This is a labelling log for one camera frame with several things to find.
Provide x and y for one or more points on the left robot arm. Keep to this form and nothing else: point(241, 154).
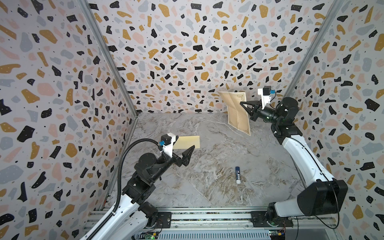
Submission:
point(132, 213)

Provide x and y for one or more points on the perforated grey cable tray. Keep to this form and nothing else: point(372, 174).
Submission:
point(206, 235)

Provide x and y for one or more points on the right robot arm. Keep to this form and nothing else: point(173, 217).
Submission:
point(323, 193)

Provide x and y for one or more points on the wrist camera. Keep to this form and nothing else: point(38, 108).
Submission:
point(267, 94)
point(166, 144)

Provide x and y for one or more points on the beige letter paper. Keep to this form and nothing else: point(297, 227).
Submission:
point(237, 115)

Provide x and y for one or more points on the cream envelope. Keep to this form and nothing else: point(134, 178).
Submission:
point(185, 142)

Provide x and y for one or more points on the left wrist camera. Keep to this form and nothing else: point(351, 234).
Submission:
point(166, 144)

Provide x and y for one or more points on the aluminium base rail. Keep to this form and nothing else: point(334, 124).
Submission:
point(236, 218)

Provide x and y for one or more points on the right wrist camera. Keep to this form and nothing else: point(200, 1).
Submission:
point(267, 94)

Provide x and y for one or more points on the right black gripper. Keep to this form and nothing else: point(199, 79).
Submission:
point(258, 112)

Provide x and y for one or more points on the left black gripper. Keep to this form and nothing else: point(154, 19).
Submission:
point(178, 161)

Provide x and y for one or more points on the blue white glue stick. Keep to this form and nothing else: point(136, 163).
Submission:
point(238, 175)

